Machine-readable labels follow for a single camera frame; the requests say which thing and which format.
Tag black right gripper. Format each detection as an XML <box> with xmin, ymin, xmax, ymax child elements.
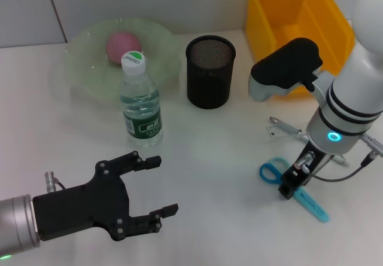
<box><xmin>278</xmin><ymin>142</ymin><xmax>329</xmax><ymax>200</ymax></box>

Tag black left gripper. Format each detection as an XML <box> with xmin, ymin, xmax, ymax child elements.
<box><xmin>32</xmin><ymin>151</ymin><xmax>179</xmax><ymax>242</ymax></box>

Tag blue scissors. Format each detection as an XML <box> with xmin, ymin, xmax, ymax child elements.
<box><xmin>259</xmin><ymin>155</ymin><xmax>330</xmax><ymax>224</ymax></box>

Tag clear green-label water bottle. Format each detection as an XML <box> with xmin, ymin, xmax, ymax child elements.
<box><xmin>119</xmin><ymin>50</ymin><xmax>164</xmax><ymax>148</ymax></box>

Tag pink peach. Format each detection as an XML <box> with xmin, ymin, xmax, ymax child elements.
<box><xmin>105</xmin><ymin>31</ymin><xmax>142</xmax><ymax>67</ymax></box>

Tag transparent plastic ruler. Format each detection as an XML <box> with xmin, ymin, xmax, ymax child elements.
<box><xmin>265</xmin><ymin>124</ymin><xmax>309</xmax><ymax>143</ymax></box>

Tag clear silver pen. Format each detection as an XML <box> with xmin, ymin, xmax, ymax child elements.
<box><xmin>269</xmin><ymin>116</ymin><xmax>348</xmax><ymax>165</ymax></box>

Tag black mesh pen holder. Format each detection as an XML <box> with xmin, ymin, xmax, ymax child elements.
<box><xmin>185</xmin><ymin>35</ymin><xmax>236</xmax><ymax>110</ymax></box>

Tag green glass fruit plate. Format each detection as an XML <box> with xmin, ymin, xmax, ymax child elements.
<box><xmin>65</xmin><ymin>16</ymin><xmax>183</xmax><ymax>102</ymax></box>

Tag yellow plastic bin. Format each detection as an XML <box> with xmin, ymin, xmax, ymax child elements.
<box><xmin>245</xmin><ymin>0</ymin><xmax>356</xmax><ymax>99</ymax></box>

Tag left arm grey cable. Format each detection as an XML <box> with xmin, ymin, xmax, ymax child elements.
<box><xmin>44</xmin><ymin>172</ymin><xmax>66</xmax><ymax>192</ymax></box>

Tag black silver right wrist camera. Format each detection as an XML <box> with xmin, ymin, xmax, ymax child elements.
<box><xmin>248</xmin><ymin>37</ymin><xmax>324</xmax><ymax>102</ymax></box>

